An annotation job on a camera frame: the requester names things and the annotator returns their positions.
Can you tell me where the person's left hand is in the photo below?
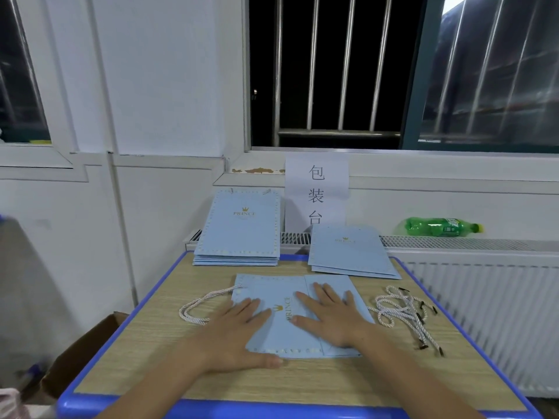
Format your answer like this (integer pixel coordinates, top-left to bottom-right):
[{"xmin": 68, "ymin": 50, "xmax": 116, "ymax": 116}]
[{"xmin": 194, "ymin": 296, "xmax": 288, "ymax": 374}]

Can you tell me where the person's right hand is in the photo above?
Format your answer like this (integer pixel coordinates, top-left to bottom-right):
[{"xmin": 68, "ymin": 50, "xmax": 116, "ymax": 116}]
[{"xmin": 291, "ymin": 283, "xmax": 378, "ymax": 350}]

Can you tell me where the pile of white twisted ropes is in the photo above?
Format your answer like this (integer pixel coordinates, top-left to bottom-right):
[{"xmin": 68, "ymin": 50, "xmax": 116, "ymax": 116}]
[{"xmin": 367, "ymin": 286, "xmax": 445, "ymax": 356}]

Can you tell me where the stack of blue paper bags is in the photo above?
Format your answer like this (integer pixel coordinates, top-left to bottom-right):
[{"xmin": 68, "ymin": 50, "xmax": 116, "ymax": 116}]
[{"xmin": 307, "ymin": 224, "xmax": 401, "ymax": 280}]

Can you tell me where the stack of finished blue bags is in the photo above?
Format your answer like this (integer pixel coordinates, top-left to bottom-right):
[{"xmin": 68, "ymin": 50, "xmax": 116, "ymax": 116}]
[{"xmin": 194, "ymin": 254, "xmax": 281, "ymax": 262}]

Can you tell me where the person's right forearm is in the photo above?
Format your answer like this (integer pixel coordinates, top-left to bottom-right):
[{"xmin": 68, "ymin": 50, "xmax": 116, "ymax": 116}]
[{"xmin": 349, "ymin": 331, "xmax": 486, "ymax": 419}]

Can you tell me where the person's left forearm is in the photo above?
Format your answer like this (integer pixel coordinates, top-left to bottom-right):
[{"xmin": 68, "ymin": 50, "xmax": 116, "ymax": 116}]
[{"xmin": 96, "ymin": 357, "xmax": 220, "ymax": 419}]

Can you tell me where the blue-edged wooden desk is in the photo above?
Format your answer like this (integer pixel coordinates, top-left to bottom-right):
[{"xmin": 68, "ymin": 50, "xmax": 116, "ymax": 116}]
[{"xmin": 56, "ymin": 251, "xmax": 543, "ymax": 419}]

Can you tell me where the white paper sign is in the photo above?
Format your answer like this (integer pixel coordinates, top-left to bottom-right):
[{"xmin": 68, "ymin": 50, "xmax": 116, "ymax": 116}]
[{"xmin": 285, "ymin": 152, "xmax": 351, "ymax": 230}]

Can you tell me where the green plastic bottle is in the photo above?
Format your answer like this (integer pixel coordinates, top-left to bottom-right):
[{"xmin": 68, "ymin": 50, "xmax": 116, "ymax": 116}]
[{"xmin": 404, "ymin": 217, "xmax": 483, "ymax": 238}]

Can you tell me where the brown cardboard box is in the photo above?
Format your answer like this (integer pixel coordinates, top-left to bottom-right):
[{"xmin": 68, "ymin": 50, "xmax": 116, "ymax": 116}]
[{"xmin": 39, "ymin": 311, "xmax": 128, "ymax": 402}]

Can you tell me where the white radiator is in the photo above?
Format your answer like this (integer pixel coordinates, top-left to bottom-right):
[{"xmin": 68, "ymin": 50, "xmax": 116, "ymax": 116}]
[{"xmin": 185, "ymin": 229, "xmax": 559, "ymax": 398}]

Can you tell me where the metal window grille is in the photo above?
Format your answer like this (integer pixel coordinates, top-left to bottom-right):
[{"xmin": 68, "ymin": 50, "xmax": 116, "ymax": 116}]
[{"xmin": 247, "ymin": 0, "xmax": 420, "ymax": 152}]

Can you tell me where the pink water bottle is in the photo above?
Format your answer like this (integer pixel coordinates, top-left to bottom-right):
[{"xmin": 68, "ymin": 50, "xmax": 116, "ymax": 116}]
[{"xmin": 0, "ymin": 388, "xmax": 20, "ymax": 419}]

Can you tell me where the white framed window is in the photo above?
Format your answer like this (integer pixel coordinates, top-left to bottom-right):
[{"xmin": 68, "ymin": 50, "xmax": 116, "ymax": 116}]
[{"xmin": 0, "ymin": 0, "xmax": 89, "ymax": 182}]

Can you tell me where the teal framed sliding window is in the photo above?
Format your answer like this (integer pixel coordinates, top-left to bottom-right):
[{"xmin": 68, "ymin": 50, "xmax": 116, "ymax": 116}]
[{"xmin": 404, "ymin": 0, "xmax": 559, "ymax": 154}]

